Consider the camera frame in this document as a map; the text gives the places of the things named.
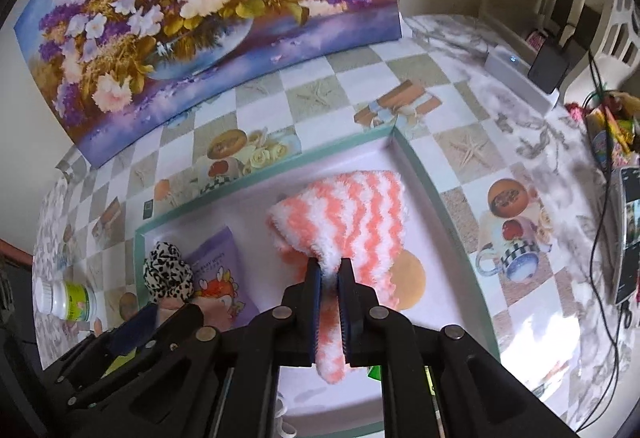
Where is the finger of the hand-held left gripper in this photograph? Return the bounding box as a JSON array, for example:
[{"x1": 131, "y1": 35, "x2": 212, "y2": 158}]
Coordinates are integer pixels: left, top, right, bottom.
[
  {"x1": 338, "y1": 257, "x2": 578, "y2": 438},
  {"x1": 70, "y1": 258, "x2": 322, "y2": 438}
]

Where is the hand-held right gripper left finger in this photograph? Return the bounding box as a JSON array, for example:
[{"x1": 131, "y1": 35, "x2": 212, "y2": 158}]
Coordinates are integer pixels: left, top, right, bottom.
[{"x1": 102, "y1": 305, "x2": 163, "y2": 360}]

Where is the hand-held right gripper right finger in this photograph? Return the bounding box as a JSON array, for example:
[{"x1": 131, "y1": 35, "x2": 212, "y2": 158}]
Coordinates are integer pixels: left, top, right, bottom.
[{"x1": 159, "y1": 302, "x2": 205, "y2": 350}]

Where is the black white spotted scrunchie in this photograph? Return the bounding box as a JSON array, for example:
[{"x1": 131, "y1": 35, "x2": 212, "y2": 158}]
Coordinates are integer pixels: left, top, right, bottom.
[{"x1": 142, "y1": 241, "x2": 195, "y2": 307}]

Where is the beige round sponge puff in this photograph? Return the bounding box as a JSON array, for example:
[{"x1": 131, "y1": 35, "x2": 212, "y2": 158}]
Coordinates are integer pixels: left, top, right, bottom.
[{"x1": 372, "y1": 249, "x2": 427, "y2": 312}]

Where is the purple wet wipes packet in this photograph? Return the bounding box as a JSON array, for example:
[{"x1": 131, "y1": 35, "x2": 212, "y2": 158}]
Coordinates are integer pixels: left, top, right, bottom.
[{"x1": 187, "y1": 225, "x2": 261, "y2": 332}]

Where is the pink white striped fuzzy sock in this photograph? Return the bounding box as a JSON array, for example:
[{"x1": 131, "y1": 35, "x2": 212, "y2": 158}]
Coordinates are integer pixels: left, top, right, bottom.
[{"x1": 266, "y1": 169, "x2": 412, "y2": 385}]

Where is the green-rimmed white box tray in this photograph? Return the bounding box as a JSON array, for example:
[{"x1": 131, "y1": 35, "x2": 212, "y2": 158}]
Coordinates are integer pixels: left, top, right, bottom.
[{"x1": 134, "y1": 124, "x2": 503, "y2": 438}]

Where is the yellow-green cloth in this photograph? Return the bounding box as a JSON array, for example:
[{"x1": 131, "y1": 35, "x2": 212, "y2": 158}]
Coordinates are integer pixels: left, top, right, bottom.
[{"x1": 102, "y1": 350, "x2": 139, "y2": 377}]

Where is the white pill bottle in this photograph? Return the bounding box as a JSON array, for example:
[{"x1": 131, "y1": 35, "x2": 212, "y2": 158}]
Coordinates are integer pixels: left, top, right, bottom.
[{"x1": 34, "y1": 279, "x2": 98, "y2": 322}]

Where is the checkered printed tablecloth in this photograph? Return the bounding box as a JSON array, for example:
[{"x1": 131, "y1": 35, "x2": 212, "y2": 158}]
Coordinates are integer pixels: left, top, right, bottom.
[{"x1": 32, "y1": 38, "x2": 591, "y2": 438}]

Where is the white power strip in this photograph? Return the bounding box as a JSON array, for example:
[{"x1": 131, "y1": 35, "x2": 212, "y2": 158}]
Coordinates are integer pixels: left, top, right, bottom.
[{"x1": 482, "y1": 44, "x2": 561, "y2": 111}]

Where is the smartphone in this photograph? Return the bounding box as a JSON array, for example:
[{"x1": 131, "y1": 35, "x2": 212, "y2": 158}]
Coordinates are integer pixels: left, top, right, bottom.
[{"x1": 612, "y1": 167, "x2": 640, "y2": 305}]

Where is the bag of colourful packets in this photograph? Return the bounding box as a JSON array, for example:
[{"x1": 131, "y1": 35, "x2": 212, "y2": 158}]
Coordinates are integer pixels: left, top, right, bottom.
[{"x1": 565, "y1": 91, "x2": 640, "y2": 169}]

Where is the white plastic chair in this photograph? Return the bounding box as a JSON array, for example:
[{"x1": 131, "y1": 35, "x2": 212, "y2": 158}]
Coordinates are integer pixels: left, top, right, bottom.
[{"x1": 560, "y1": 0, "x2": 640, "y2": 109}]

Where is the black cable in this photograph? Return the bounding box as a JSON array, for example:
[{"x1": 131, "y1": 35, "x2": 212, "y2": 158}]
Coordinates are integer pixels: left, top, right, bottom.
[{"x1": 570, "y1": 18, "x2": 640, "y2": 434}]

